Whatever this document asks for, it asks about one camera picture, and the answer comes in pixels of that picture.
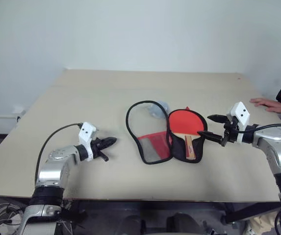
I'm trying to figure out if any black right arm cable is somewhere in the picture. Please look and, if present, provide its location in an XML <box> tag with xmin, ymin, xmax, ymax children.
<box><xmin>237</xmin><ymin>123</ymin><xmax>281</xmax><ymax>136</ymax></box>

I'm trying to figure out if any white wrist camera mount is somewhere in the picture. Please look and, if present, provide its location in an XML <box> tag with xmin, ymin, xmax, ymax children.
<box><xmin>78</xmin><ymin>122</ymin><xmax>99</xmax><ymax>163</ymax></box>
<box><xmin>226</xmin><ymin>101</ymin><xmax>251</xmax><ymax>144</ymax></box>

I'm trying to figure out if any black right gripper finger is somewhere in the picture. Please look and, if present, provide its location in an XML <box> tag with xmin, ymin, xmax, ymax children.
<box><xmin>207</xmin><ymin>114</ymin><xmax>228</xmax><ymax>124</ymax></box>
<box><xmin>197</xmin><ymin>130</ymin><xmax>226</xmax><ymax>146</ymax></box>

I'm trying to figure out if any clear plastic bag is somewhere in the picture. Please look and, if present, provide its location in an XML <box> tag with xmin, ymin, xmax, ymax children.
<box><xmin>147</xmin><ymin>100</ymin><xmax>170</xmax><ymax>120</ymax></box>

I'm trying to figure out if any red table tennis paddle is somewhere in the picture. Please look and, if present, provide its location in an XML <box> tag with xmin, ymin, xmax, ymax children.
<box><xmin>167</xmin><ymin>108</ymin><xmax>205</xmax><ymax>161</ymax></box>

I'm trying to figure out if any white wall socket box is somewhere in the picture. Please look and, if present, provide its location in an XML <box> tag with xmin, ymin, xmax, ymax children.
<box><xmin>12</xmin><ymin>106</ymin><xmax>26</xmax><ymax>123</ymax></box>

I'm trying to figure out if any black red paddle case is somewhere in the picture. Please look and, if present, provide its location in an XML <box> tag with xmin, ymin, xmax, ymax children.
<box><xmin>126</xmin><ymin>100</ymin><xmax>208</xmax><ymax>165</ymax></box>

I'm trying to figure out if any beige fabric item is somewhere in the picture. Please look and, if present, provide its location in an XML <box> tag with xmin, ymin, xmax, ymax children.
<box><xmin>242</xmin><ymin>211</ymin><xmax>279</xmax><ymax>235</ymax></box>

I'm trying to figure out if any person's bare hand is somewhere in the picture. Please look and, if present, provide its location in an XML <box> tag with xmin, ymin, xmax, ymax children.
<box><xmin>250</xmin><ymin>97</ymin><xmax>281</xmax><ymax>114</ymax></box>

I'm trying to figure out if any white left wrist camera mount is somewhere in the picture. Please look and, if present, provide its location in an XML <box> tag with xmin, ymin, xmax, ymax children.
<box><xmin>78</xmin><ymin>122</ymin><xmax>99</xmax><ymax>163</ymax></box>

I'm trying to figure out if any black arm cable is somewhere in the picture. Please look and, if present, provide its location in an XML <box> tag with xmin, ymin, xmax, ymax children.
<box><xmin>237</xmin><ymin>123</ymin><xmax>281</xmax><ymax>136</ymax></box>
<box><xmin>35</xmin><ymin>123</ymin><xmax>84</xmax><ymax>187</ymax></box>

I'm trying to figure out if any white floor cable tangle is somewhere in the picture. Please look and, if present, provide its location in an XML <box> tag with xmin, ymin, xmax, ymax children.
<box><xmin>0</xmin><ymin>197</ymin><xmax>27</xmax><ymax>235</ymax></box>

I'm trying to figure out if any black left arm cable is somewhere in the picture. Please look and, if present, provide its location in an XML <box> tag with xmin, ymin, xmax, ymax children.
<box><xmin>35</xmin><ymin>123</ymin><xmax>84</xmax><ymax>187</ymax></box>

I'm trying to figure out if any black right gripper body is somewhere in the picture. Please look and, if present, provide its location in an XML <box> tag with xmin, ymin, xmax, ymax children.
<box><xmin>220</xmin><ymin>117</ymin><xmax>241</xmax><ymax>147</ymax></box>

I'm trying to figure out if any black table frame bar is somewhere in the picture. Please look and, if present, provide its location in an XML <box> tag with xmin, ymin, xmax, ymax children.
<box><xmin>225</xmin><ymin>202</ymin><xmax>281</xmax><ymax>225</ymax></box>

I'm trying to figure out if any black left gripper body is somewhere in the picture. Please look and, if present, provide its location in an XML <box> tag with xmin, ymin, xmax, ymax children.
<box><xmin>90</xmin><ymin>138</ymin><xmax>106</xmax><ymax>160</ymax></box>

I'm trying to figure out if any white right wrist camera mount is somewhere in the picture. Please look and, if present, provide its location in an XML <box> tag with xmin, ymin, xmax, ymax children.
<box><xmin>226</xmin><ymin>101</ymin><xmax>251</xmax><ymax>144</ymax></box>

